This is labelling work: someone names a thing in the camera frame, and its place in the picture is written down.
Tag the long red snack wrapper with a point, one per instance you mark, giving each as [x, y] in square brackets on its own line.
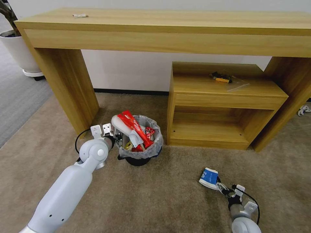
[136, 127]

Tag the yellow snack wrapper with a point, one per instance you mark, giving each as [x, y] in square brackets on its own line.
[128, 145]

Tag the crumpled white paper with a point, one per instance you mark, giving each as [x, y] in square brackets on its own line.
[80, 15]

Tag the translucent plastic bin liner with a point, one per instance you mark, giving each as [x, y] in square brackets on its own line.
[155, 148]

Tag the blue white paper carton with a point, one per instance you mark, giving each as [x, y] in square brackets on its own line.
[208, 179]

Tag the white plant pot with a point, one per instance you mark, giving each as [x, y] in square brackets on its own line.
[17, 52]

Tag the wooden desk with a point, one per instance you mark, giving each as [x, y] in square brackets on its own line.
[145, 41]

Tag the wheeled pot base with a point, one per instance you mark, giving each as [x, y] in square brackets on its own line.
[34, 74]

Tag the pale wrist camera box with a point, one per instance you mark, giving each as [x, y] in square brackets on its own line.
[107, 129]
[240, 189]

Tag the low wooden cabinet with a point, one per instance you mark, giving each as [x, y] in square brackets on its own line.
[218, 99]

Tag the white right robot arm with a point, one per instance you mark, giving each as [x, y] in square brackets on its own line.
[243, 222]

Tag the clear plastic bag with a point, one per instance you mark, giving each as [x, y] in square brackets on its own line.
[237, 85]

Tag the black trash bin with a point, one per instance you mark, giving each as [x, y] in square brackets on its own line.
[138, 162]

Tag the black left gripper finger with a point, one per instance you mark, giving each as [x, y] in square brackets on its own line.
[118, 136]
[120, 142]

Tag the grey face mask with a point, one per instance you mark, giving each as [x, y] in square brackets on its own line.
[135, 138]

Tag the potted plant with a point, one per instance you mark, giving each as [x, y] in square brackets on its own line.
[9, 17]

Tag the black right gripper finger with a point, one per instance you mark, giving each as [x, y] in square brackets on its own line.
[221, 190]
[222, 184]

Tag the white plastic bottle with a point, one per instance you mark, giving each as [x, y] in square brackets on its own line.
[119, 123]

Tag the small red candy wrapper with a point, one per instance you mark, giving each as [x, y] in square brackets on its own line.
[149, 131]

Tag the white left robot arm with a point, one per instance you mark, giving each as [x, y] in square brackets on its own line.
[73, 184]

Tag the yellow black tool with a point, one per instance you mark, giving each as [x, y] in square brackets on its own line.
[222, 79]

